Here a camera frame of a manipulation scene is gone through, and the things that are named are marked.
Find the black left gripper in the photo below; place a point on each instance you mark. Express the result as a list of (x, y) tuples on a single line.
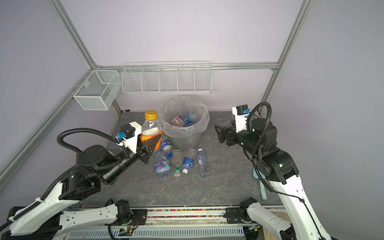
[(142, 151)]

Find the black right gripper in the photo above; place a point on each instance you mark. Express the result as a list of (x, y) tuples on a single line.
[(226, 131)]

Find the orange label bottle yellow cap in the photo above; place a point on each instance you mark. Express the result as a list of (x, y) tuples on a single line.
[(151, 128)]

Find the slim clear bottle white cap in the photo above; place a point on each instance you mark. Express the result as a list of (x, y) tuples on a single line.
[(202, 159)]

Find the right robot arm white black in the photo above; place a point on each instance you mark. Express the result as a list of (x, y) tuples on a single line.
[(254, 132)]

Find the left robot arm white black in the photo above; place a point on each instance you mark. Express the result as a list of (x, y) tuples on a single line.
[(49, 216)]

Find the grey mesh waste bin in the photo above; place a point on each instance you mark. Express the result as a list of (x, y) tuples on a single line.
[(186, 142)]

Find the clear plastic bin liner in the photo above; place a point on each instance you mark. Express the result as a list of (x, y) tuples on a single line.
[(183, 117)]

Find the small bottle dark blue cap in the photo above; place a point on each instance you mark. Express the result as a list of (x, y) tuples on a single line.
[(167, 148)]

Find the clear bottle colourful label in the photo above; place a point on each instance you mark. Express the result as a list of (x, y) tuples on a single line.
[(162, 164)]

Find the clear bottle blue label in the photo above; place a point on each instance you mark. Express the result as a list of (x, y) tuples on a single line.
[(189, 161)]

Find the teal garden trowel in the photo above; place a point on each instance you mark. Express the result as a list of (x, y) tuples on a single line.
[(262, 187)]

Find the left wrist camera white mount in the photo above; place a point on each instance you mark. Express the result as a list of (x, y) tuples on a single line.
[(129, 136)]

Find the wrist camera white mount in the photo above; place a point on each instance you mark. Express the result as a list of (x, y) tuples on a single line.
[(129, 136), (241, 114)]

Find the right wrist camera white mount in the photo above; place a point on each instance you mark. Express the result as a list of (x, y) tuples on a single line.
[(241, 114)]

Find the white wire wall shelf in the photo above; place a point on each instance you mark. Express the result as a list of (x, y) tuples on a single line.
[(167, 77)]

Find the white mesh wall basket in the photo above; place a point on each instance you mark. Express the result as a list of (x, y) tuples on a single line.
[(99, 90)]

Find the black rail with coloured strip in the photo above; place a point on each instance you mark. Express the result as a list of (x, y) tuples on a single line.
[(221, 215)]

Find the aluminium frame enclosure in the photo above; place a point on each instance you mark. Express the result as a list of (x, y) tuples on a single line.
[(41, 66)]

